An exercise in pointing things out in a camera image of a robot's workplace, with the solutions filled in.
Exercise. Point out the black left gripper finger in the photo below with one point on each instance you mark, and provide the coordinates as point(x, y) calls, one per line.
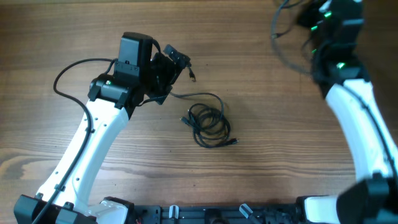
point(159, 99)
point(176, 56)

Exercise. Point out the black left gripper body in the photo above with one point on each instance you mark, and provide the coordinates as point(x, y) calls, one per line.
point(162, 73)

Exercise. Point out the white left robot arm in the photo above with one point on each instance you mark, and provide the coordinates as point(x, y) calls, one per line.
point(113, 96)

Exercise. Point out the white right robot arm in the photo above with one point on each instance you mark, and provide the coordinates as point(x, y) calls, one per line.
point(346, 87)

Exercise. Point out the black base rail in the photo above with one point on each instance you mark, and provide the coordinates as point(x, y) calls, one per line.
point(174, 214)

